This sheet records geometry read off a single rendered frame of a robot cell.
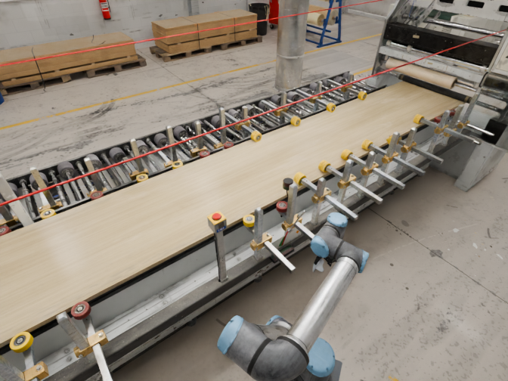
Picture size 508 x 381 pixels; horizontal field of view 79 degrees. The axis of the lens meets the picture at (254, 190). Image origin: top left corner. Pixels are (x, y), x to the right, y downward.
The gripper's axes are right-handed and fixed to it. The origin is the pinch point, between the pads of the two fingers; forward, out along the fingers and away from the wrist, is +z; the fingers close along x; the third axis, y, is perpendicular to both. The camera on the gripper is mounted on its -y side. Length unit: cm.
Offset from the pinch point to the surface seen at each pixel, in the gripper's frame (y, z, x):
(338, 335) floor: 11, 94, 25
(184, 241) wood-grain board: -60, 4, -51
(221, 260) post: -36, 3, -41
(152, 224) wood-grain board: -84, 4, -61
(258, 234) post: -36.1, -0.5, -15.6
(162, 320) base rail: -35, 24, -79
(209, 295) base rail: -33, 25, -52
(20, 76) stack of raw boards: -621, 68, -100
